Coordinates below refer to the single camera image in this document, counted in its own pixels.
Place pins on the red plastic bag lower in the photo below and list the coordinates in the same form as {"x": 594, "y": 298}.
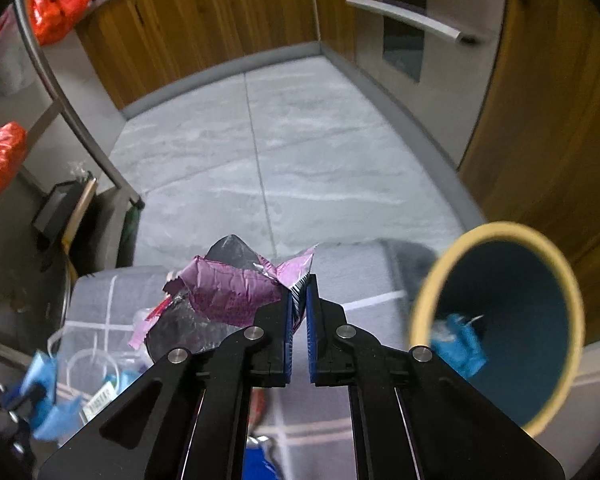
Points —
{"x": 13, "y": 151}

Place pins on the wooden kitchen cabinets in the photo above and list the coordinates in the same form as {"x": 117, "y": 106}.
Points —
{"x": 252, "y": 117}

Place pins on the grey striped floor rug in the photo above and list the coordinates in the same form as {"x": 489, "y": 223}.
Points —
{"x": 307, "y": 430}

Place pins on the red plastic bag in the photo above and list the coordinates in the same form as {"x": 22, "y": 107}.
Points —
{"x": 13, "y": 151}
{"x": 52, "y": 20}

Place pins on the red plastic bag upper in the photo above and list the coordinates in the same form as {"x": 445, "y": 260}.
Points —
{"x": 52, "y": 20}

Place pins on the blue wrapper inside bin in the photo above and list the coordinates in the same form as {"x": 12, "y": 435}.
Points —
{"x": 457, "y": 339}

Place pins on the stainless steel oven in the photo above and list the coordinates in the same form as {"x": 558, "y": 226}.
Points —
{"x": 435, "y": 57}

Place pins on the purple snack wrapper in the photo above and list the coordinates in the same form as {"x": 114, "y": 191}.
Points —
{"x": 219, "y": 293}

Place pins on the metal rack frame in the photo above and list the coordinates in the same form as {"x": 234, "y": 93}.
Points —
{"x": 62, "y": 106}

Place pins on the red floral snack packet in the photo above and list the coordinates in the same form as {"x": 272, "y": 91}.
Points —
{"x": 257, "y": 408}

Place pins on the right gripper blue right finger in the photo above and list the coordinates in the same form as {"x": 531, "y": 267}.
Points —
{"x": 312, "y": 307}

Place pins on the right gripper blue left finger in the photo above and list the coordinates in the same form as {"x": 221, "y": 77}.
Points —
{"x": 287, "y": 336}

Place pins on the yellow rimmed teal trash bin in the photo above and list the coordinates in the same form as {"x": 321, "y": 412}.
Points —
{"x": 521, "y": 288}

